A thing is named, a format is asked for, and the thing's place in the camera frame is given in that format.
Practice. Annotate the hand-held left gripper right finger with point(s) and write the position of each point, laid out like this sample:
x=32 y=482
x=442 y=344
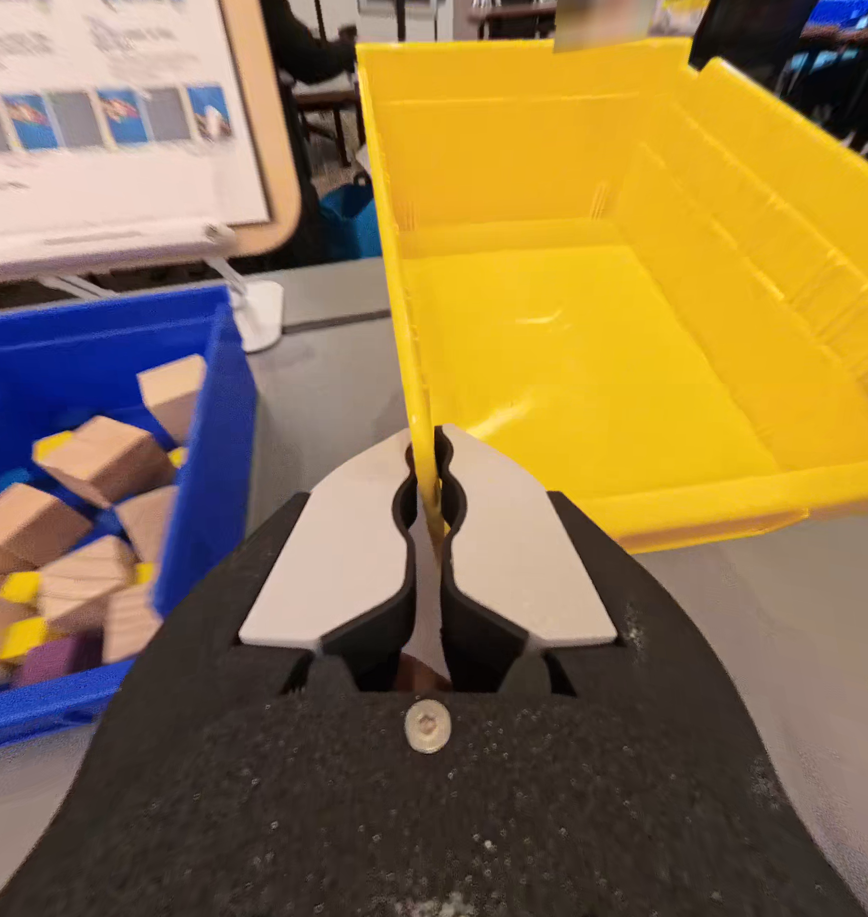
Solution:
x=527 y=566

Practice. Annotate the yellow plastic box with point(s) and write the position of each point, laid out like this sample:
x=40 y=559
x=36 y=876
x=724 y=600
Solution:
x=584 y=358

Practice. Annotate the small wooden table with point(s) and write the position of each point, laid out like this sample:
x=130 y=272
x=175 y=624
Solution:
x=326 y=97

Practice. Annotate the blue plastic box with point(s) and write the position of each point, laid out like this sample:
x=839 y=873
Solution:
x=211 y=430

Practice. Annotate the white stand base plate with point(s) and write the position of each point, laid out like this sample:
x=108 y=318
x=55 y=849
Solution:
x=262 y=315

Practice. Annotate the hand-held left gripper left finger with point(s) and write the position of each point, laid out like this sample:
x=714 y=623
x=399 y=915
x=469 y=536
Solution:
x=326 y=566

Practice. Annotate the pile of mixed wooden cubes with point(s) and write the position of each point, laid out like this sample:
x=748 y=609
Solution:
x=82 y=573

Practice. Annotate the wooden board with instruction poster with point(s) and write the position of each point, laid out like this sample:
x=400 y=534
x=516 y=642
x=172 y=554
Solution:
x=118 y=179

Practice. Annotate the black office chair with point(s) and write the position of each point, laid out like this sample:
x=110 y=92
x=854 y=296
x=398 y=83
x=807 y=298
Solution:
x=749 y=36
x=297 y=43

